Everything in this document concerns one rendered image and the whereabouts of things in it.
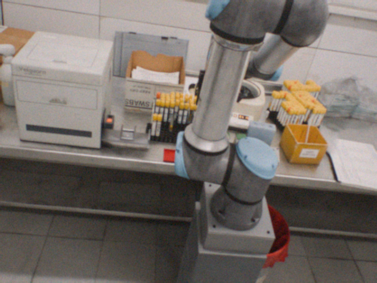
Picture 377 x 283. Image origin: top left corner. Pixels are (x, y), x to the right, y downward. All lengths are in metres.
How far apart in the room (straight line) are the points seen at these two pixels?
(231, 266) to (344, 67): 1.26
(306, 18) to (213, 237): 0.61
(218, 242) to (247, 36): 0.58
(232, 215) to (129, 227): 1.30
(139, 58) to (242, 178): 1.00
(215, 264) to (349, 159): 0.77
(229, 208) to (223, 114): 0.29
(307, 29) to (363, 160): 0.99
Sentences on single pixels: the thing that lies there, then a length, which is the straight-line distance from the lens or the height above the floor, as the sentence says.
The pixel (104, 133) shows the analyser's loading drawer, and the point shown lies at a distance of 1.38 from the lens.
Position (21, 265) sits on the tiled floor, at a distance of 2.15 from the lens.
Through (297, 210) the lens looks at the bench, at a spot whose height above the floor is 0.27.
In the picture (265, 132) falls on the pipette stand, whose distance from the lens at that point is 1.48.
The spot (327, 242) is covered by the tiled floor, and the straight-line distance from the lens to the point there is 2.57.
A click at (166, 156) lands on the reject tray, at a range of 1.36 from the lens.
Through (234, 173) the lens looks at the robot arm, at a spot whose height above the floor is 1.13.
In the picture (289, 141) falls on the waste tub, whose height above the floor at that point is 0.94.
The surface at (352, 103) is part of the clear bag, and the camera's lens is 1.99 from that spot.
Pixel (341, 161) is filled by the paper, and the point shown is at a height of 0.89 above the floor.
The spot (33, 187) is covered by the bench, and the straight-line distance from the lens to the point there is 2.12.
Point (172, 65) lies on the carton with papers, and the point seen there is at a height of 0.97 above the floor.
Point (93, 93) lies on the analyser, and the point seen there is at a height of 1.10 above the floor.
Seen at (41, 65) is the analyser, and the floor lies 1.17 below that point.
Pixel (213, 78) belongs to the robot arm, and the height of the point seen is 1.37.
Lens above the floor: 1.72
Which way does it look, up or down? 35 degrees down
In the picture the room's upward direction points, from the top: 11 degrees clockwise
